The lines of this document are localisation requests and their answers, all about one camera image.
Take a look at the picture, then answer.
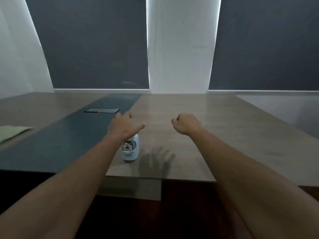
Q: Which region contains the person's right hand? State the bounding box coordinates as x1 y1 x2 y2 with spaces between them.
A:
171 113 203 136

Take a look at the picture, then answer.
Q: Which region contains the person's left hand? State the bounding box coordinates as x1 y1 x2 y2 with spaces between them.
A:
107 112 145 142

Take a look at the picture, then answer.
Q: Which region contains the person's right forearm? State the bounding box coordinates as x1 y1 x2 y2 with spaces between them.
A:
187 129 319 239

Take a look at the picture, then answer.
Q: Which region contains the person's left forearm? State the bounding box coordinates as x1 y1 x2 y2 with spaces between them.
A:
0 134 125 239

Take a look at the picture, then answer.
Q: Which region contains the small white label printer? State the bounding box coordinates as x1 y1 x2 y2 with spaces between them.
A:
121 134 140 162

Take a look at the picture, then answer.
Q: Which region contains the dark teal table runner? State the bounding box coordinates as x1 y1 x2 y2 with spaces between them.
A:
0 93 143 173

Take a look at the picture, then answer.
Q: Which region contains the dark grey roller blind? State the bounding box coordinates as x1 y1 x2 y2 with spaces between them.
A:
209 0 319 91
24 0 150 89

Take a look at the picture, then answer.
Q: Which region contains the light green cloth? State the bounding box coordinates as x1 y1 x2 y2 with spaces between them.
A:
0 125 34 145

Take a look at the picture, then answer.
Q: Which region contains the black table cable hatch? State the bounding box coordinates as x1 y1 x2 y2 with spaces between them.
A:
84 108 120 114

